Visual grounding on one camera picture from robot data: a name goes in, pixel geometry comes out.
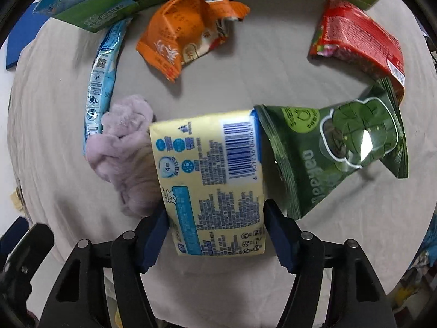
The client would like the orange snack bag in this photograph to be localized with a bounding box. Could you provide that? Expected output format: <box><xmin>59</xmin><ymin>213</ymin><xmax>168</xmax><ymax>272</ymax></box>
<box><xmin>136</xmin><ymin>0</ymin><xmax>250</xmax><ymax>81</ymax></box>

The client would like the beige table cloth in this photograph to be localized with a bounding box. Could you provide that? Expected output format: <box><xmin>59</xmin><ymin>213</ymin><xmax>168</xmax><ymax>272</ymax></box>
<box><xmin>7</xmin><ymin>0</ymin><xmax>436</xmax><ymax>327</ymax></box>

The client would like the green snack bag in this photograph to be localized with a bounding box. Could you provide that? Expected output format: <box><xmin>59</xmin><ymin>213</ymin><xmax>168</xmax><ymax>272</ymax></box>
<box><xmin>255</xmin><ymin>78</ymin><xmax>408</xmax><ymax>220</ymax></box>

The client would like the purple cloth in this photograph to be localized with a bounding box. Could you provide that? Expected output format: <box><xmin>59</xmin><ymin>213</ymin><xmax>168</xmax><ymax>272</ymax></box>
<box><xmin>85</xmin><ymin>95</ymin><xmax>161</xmax><ymax>217</ymax></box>

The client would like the light blue wrapper strip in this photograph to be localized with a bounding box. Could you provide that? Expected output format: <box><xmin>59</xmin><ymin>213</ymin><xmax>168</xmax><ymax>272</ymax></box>
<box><xmin>82</xmin><ymin>17</ymin><xmax>132</xmax><ymax>153</ymax></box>

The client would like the blue mat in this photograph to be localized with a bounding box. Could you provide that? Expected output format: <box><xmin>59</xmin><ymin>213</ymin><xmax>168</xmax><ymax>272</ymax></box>
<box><xmin>5</xmin><ymin>2</ymin><xmax>48</xmax><ymax>70</ymax></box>

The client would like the yellow tissue pack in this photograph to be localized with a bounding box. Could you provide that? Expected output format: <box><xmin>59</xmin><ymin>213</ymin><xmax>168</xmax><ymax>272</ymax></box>
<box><xmin>150</xmin><ymin>110</ymin><xmax>266</xmax><ymax>258</ymax></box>

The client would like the red snack bag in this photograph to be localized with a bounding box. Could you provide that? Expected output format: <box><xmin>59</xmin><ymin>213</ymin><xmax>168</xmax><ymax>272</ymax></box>
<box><xmin>309</xmin><ymin>0</ymin><xmax>406</xmax><ymax>102</ymax></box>

